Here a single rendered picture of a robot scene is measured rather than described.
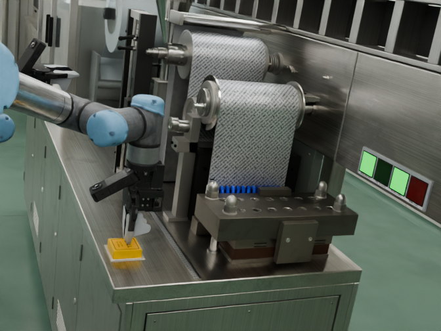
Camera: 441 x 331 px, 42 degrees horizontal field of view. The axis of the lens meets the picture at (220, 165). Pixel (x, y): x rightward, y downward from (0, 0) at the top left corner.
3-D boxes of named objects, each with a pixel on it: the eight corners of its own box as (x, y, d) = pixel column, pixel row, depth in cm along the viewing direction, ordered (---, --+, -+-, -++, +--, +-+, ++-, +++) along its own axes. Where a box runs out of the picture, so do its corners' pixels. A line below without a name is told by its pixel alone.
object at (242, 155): (206, 190, 155) (216, 124, 150) (282, 190, 165) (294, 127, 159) (207, 191, 155) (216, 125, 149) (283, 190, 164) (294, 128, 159)
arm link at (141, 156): (132, 148, 128) (123, 138, 135) (130, 167, 129) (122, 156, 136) (164, 149, 131) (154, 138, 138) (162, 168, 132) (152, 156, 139)
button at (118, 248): (106, 247, 142) (107, 238, 141) (134, 245, 145) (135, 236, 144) (113, 260, 136) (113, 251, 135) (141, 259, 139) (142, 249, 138)
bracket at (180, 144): (161, 215, 166) (173, 111, 157) (182, 214, 169) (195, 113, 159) (166, 222, 162) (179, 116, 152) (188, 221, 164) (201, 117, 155)
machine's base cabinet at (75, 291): (21, 209, 370) (27, 77, 344) (120, 207, 396) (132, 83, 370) (93, 586, 152) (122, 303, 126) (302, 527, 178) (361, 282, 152)
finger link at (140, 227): (149, 249, 139) (153, 213, 136) (126, 249, 137) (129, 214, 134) (146, 243, 142) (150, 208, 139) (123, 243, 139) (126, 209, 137)
